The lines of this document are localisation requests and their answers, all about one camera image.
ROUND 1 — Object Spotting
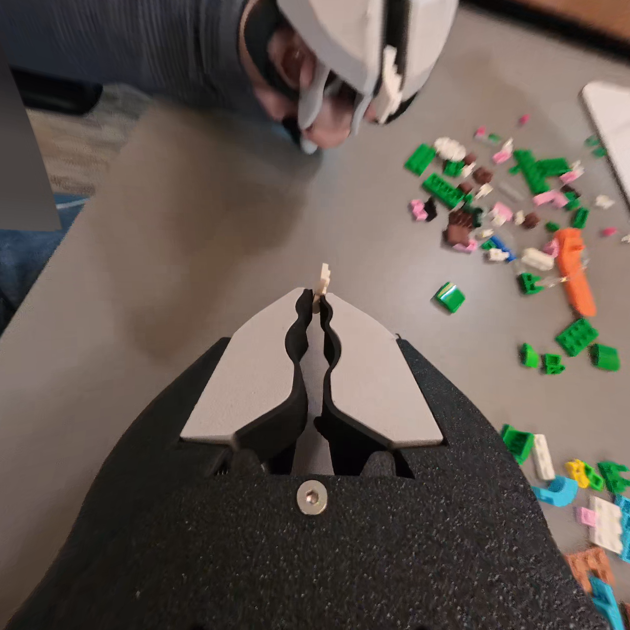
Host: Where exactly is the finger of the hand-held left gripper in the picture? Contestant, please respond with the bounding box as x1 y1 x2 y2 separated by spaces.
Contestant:
376 0 460 125
276 0 397 95

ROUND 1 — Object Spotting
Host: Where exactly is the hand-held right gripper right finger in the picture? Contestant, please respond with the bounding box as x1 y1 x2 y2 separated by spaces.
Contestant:
315 293 444 451

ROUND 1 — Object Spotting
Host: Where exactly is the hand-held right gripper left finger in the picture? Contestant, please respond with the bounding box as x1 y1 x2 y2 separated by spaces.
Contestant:
180 288 316 451

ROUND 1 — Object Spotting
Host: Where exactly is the white stepped lego piece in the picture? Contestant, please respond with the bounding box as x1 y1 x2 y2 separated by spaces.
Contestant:
378 46 415 125

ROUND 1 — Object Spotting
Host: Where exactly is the small cream lego piece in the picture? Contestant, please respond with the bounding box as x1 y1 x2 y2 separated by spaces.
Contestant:
312 263 332 316

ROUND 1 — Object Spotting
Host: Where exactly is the person's left forearm grey sleeve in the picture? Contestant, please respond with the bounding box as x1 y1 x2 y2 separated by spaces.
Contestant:
0 0 262 116

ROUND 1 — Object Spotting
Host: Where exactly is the green sloped lego tile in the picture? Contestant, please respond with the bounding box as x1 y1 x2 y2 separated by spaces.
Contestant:
432 281 466 314

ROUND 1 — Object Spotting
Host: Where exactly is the pile of loose lego pieces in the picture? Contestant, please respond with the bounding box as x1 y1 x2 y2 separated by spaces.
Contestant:
404 113 630 376

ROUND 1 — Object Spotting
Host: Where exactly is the cluster of mixed lego parts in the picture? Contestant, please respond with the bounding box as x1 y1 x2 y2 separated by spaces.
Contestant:
499 422 630 630

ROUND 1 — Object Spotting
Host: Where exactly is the person's left hand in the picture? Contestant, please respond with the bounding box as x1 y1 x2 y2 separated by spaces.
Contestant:
253 30 365 151

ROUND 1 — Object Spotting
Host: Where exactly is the white instruction booklet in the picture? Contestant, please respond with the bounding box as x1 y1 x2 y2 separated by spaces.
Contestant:
581 80 630 208

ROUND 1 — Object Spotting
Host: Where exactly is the orange brick separator tool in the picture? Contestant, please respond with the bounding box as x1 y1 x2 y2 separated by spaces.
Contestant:
553 227 598 317

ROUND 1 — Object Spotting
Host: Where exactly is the dark object on floor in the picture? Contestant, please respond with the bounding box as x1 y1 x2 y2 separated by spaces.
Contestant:
10 68 105 117

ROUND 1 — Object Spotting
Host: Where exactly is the person's leg in blue jeans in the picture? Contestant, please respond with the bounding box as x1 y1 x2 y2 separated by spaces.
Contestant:
0 193 85 336

